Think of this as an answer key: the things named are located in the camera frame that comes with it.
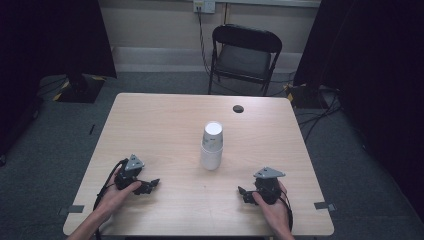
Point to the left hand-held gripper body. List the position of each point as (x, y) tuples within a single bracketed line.
[(130, 170)]

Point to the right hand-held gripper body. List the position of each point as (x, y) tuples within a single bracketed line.
[(268, 186)]

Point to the person's right hand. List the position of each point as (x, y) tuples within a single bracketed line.
[(275, 213)]

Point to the person's left hand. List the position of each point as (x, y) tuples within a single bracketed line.
[(115, 200)]

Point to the white paper cup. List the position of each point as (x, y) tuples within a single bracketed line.
[(211, 158), (213, 135)]

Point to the small black floor item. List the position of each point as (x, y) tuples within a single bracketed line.
[(92, 129)]

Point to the grey tape strip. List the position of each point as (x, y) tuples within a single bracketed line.
[(71, 209), (325, 206)]

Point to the black round table grommet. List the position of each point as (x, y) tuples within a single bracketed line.
[(238, 108)]

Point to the black folding chair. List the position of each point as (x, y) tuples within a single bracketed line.
[(245, 58)]

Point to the dark curtain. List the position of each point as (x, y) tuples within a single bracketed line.
[(376, 83), (40, 50)]

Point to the white wall socket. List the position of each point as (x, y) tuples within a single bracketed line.
[(204, 6)]

